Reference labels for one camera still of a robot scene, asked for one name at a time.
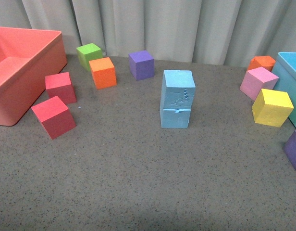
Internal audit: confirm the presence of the red foam cube front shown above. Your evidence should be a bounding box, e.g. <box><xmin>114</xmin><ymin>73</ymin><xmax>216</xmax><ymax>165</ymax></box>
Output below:
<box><xmin>31</xmin><ymin>96</ymin><xmax>76</xmax><ymax>139</ymax></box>

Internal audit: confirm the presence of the red foam cube rear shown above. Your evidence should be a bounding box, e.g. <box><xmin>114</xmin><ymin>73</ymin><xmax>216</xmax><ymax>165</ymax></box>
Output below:
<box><xmin>45</xmin><ymin>72</ymin><xmax>77</xmax><ymax>104</ymax></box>

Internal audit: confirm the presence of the purple foam cube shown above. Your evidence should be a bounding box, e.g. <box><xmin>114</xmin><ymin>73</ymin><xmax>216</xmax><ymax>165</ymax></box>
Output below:
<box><xmin>284</xmin><ymin>130</ymin><xmax>296</xmax><ymax>171</ymax></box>
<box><xmin>128</xmin><ymin>50</ymin><xmax>155</xmax><ymax>80</ymax></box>

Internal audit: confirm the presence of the purple foam cube back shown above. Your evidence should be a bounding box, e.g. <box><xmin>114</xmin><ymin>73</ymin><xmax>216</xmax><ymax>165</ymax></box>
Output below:
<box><xmin>128</xmin><ymin>50</ymin><xmax>155</xmax><ymax>80</ymax></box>

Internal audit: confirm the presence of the teal plastic bin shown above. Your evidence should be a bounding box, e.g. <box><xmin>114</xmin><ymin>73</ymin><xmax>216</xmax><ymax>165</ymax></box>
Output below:
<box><xmin>272</xmin><ymin>51</ymin><xmax>296</xmax><ymax>128</ymax></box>

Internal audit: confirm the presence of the green foam cube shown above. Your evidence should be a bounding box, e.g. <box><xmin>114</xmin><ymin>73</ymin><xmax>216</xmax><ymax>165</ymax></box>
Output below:
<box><xmin>76</xmin><ymin>43</ymin><xmax>103</xmax><ymax>71</ymax></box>

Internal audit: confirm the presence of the orange foam cube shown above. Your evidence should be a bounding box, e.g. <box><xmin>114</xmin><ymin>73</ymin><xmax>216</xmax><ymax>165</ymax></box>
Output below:
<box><xmin>89</xmin><ymin>57</ymin><xmax>117</xmax><ymax>90</ymax></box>
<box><xmin>247</xmin><ymin>56</ymin><xmax>275</xmax><ymax>72</ymax></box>

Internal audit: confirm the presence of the orange foam cube left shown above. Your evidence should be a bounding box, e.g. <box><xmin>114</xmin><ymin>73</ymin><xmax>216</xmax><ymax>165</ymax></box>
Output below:
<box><xmin>89</xmin><ymin>57</ymin><xmax>117</xmax><ymax>90</ymax></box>

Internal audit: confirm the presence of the pink foam cube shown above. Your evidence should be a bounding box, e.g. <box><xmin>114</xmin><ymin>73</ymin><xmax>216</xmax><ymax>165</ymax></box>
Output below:
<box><xmin>240</xmin><ymin>67</ymin><xmax>279</xmax><ymax>100</ymax></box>

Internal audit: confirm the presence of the pink plastic bin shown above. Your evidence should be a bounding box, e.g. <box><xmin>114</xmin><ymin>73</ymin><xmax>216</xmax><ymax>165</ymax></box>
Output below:
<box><xmin>0</xmin><ymin>27</ymin><xmax>67</xmax><ymax>126</ymax></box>

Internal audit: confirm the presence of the red foam cube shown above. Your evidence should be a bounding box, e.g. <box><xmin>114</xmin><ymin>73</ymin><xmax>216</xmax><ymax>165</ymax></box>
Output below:
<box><xmin>45</xmin><ymin>72</ymin><xmax>77</xmax><ymax>104</ymax></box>
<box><xmin>31</xmin><ymin>96</ymin><xmax>76</xmax><ymax>139</ymax></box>

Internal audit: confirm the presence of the yellow foam cube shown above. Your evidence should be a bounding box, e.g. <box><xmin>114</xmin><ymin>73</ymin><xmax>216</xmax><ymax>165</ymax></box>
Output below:
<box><xmin>252</xmin><ymin>89</ymin><xmax>294</xmax><ymax>128</ymax></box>

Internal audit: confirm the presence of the orange foam cube right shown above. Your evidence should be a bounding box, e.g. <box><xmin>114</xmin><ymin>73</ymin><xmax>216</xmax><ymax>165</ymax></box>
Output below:
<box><xmin>247</xmin><ymin>56</ymin><xmax>275</xmax><ymax>72</ymax></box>

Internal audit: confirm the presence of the purple foam cube right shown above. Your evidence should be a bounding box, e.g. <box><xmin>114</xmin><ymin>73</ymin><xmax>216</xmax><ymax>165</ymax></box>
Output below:
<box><xmin>284</xmin><ymin>130</ymin><xmax>296</xmax><ymax>171</ymax></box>

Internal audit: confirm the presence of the white curtain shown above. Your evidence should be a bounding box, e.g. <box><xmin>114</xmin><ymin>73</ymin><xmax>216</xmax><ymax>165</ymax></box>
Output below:
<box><xmin>0</xmin><ymin>0</ymin><xmax>296</xmax><ymax>67</ymax></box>

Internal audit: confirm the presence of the blue foam cube with marks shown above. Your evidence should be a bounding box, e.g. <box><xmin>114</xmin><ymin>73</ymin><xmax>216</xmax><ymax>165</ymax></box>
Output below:
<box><xmin>160</xmin><ymin>70</ymin><xmax>196</xmax><ymax>109</ymax></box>

